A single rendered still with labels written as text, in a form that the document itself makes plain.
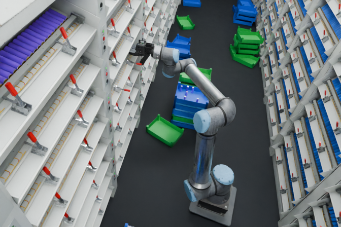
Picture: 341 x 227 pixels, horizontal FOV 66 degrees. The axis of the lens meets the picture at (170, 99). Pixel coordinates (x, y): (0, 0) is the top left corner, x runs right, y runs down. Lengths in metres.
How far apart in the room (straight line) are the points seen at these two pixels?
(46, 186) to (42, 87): 0.39
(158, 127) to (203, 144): 1.12
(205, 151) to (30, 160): 0.94
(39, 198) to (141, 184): 1.29
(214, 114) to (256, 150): 1.32
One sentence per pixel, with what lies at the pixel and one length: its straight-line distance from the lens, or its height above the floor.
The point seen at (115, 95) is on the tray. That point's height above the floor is 0.89.
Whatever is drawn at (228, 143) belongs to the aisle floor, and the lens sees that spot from 2.59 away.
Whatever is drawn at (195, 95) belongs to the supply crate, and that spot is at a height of 0.32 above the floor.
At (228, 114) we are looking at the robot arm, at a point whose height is 0.99.
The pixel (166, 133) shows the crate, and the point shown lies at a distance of 2.51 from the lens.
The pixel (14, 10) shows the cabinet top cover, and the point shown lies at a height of 1.70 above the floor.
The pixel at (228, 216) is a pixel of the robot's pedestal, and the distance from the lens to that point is 2.17.
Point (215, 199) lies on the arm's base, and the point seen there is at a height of 0.21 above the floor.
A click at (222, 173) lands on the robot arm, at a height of 0.44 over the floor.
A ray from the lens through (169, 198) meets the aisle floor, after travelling 2.19.
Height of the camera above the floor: 1.98
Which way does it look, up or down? 44 degrees down
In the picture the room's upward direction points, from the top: 9 degrees clockwise
